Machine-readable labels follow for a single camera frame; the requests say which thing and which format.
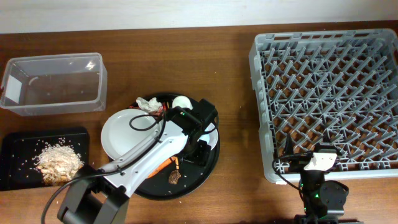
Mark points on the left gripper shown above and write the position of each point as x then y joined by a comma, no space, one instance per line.
202,155

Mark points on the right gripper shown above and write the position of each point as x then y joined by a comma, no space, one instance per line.
298,163

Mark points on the red snack wrapper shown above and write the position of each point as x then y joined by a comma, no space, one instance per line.
163,107

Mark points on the white tissue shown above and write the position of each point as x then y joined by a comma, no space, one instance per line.
149,106

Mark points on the orange carrot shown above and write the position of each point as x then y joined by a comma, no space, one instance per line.
162,166

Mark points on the brown food chunk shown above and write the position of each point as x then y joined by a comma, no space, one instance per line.
174,177

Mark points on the white dinner plate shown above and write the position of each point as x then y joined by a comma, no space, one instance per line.
117,137

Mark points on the rice and food scraps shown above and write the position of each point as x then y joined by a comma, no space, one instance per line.
58,163

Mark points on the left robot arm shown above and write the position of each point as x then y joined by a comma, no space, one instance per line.
102,196

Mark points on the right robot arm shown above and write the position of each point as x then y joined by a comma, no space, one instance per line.
323,200

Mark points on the grey dishwasher rack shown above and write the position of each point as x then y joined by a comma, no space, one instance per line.
340,81

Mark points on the white small bowl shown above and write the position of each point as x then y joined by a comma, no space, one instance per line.
211,139

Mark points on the white cup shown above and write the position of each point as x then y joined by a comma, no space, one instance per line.
182,102

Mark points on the wooden chopstick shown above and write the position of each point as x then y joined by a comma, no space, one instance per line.
176,162

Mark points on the round black serving tray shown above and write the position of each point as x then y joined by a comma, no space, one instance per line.
192,176

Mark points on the clear plastic bin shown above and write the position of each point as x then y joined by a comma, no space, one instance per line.
54,84

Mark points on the black rectangular tray bin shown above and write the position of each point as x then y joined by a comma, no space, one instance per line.
20,154

